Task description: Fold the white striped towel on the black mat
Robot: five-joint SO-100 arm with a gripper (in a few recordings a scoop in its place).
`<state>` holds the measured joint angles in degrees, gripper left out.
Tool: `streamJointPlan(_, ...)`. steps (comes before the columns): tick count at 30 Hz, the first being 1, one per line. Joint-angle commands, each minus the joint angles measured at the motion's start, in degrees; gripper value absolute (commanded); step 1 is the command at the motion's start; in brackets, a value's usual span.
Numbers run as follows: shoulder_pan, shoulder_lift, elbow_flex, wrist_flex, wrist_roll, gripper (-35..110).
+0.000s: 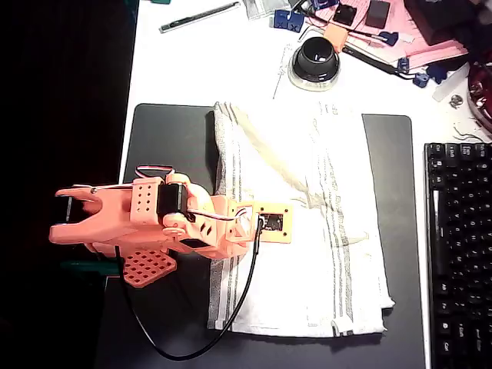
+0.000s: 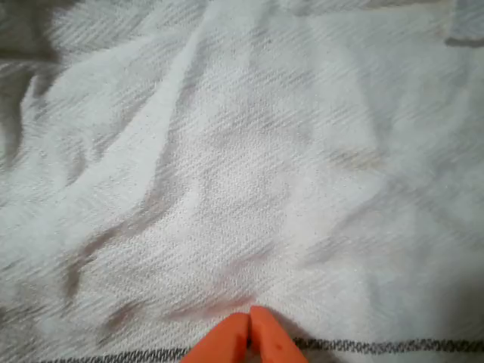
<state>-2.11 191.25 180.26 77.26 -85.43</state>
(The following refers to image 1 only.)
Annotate white striped towel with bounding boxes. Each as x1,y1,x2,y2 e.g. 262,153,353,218
206,100,397,339

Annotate black desk mat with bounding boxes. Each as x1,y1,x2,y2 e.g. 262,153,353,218
94,102,427,369

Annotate black dome on clear base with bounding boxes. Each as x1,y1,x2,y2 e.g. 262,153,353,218
288,37,342,92

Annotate black pen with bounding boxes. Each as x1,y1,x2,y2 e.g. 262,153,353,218
159,1,242,35

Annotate black tweezers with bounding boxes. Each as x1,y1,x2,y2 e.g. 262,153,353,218
341,45,407,78

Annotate small orange box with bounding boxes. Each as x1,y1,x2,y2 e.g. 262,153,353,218
323,24,350,54

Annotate clear plastic bag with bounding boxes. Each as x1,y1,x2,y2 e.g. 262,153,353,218
243,0,295,21

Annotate black keyboard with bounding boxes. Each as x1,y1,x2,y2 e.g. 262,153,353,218
424,141,492,369

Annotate black square module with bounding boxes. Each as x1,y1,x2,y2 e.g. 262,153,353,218
332,2,359,27

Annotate dark grey rectangular module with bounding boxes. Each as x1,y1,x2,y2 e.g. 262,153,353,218
364,0,392,29

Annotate dark blue printed clip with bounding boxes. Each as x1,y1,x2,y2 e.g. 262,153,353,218
426,62,449,85

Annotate clear plastic strip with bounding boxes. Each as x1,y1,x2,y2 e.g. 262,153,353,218
432,61,472,103

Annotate pink paper sheets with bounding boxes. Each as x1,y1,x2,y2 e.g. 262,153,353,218
313,0,470,68

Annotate dark red bowl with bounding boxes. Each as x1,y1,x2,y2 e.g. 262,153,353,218
466,59,492,134

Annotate dark maroon box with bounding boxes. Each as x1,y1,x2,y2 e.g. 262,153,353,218
403,0,492,48

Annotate black camera cable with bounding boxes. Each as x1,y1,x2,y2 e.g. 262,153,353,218
114,217,264,361

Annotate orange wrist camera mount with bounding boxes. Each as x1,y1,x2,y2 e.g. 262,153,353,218
229,199,294,246

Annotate orange perforated base plate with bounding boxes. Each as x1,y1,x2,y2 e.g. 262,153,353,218
121,248,178,289

